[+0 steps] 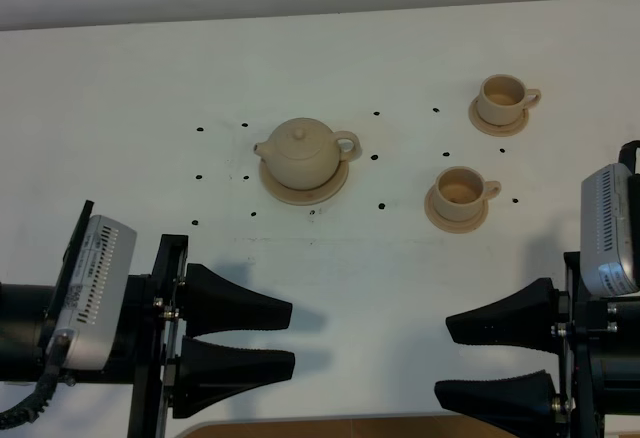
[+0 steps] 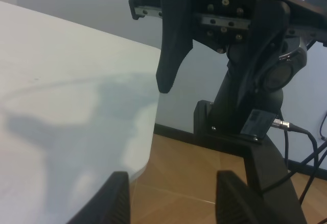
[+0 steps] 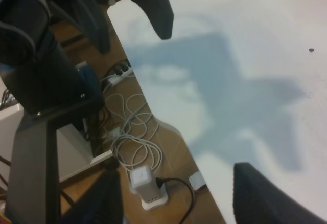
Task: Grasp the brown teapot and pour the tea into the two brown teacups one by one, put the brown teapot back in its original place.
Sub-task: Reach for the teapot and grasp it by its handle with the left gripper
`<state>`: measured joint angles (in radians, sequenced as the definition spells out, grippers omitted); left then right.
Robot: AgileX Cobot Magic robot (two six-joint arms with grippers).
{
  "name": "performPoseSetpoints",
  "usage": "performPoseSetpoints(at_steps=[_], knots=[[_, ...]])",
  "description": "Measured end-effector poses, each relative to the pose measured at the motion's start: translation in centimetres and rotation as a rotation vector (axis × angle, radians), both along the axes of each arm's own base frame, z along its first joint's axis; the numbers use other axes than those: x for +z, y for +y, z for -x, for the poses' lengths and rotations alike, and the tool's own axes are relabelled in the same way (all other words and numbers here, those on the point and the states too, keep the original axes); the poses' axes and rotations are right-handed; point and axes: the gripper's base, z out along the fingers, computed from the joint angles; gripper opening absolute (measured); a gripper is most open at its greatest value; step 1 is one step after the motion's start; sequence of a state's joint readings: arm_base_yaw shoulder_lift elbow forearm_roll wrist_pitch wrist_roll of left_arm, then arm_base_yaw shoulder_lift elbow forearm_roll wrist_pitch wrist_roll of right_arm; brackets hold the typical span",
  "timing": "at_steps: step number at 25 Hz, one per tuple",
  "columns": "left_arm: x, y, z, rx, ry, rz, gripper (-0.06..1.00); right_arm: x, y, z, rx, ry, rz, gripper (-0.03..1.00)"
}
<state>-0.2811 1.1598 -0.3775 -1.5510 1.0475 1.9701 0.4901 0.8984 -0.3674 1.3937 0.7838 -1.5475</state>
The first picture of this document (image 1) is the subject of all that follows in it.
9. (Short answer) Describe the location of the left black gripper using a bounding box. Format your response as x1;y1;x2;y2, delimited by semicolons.
121;234;295;437

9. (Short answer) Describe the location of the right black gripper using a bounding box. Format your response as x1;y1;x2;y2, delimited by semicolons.
434;251;639;437

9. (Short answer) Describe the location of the beige ceramic teapot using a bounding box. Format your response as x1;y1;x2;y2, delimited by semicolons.
253;117;362;190

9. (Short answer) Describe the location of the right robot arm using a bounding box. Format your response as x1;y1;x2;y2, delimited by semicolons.
434;252;639;437

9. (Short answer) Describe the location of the beige teapot saucer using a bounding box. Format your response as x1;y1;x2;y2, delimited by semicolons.
259;160;349;206

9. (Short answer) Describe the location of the near beige cup saucer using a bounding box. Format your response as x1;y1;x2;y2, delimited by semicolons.
424;188;489;234

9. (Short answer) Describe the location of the beige cup saucer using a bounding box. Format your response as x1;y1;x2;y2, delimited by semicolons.
424;188;489;234
468;98;529;137

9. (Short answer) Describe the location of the near beige teacup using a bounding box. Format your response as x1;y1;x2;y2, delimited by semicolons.
428;166;502;223

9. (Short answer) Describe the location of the beige teacup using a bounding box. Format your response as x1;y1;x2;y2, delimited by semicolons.
428;166;502;223
477;74;542;126

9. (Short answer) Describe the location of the far beige cup saucer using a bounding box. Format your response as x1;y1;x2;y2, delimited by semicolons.
468;98;529;137

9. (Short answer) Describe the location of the far beige teacup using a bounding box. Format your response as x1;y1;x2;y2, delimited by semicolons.
477;74;542;126

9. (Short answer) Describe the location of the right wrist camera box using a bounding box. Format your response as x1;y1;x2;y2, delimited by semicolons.
580;140;639;297

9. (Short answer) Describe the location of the left black braided cable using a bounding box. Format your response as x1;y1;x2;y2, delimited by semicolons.
0;332;71;429

